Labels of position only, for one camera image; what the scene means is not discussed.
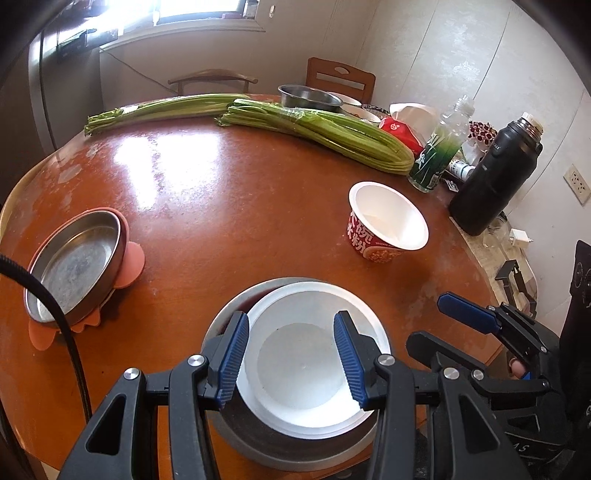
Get wooden chair with cutout backrest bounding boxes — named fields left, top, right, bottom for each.
left=306, top=57, right=376, bottom=106

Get clear glass cup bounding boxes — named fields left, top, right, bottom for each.
left=480, top=217, right=511, bottom=250

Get black rack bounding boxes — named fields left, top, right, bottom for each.
left=55, top=30, right=100, bottom=61

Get thick wrapped celery bunch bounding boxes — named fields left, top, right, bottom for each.
left=216, top=98, right=415, bottom=175

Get window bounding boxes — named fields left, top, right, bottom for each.
left=95, top=0, right=245, bottom=28

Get black metal bracket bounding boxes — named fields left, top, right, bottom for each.
left=495, top=259, right=539, bottom=319

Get steel bowl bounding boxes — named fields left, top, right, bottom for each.
left=201, top=276, right=393, bottom=472

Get white tissue pack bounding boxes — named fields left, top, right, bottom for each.
left=389, top=102, right=446, bottom=139

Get dark curved wooden chair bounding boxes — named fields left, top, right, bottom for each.
left=167, top=69, right=259, bottom=95

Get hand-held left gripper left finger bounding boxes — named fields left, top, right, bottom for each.
left=55, top=310, right=251, bottom=480

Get round steel plate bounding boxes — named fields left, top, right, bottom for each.
left=24, top=209, right=124, bottom=324

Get wall socket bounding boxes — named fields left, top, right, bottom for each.
left=564, top=165, right=591, bottom=206

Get thin celery bunch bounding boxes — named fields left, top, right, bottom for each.
left=85, top=93, right=252, bottom=136

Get red dotted packet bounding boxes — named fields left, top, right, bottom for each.
left=468, top=121, right=497, bottom=141

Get steel basin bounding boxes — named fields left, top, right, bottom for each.
left=278, top=84, right=345, bottom=114

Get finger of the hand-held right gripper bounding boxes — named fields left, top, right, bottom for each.
left=405, top=330, right=499, bottom=384
left=437, top=292, right=548, bottom=358

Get patterned ceramic bowl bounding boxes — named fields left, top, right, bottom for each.
left=342, top=104, right=391, bottom=125

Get black cable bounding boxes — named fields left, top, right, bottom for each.
left=0, top=253, right=93, bottom=423

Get white paper bowl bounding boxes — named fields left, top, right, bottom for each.
left=235, top=281, right=385, bottom=439

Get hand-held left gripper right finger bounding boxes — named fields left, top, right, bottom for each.
left=333, top=310, right=532, bottom=480

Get black thermos flask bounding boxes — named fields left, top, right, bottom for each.
left=449, top=112, right=544, bottom=237

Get small red paper bowl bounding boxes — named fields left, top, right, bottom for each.
left=345, top=181, right=429, bottom=265

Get clear bottle with green label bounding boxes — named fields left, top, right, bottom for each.
left=409, top=95, right=476, bottom=193

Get small white bottle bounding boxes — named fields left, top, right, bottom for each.
left=445, top=157, right=476, bottom=181

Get white window sill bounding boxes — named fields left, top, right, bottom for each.
left=99, top=18, right=267, bottom=51

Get grey refrigerator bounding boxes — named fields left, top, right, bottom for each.
left=28, top=18, right=102, bottom=148

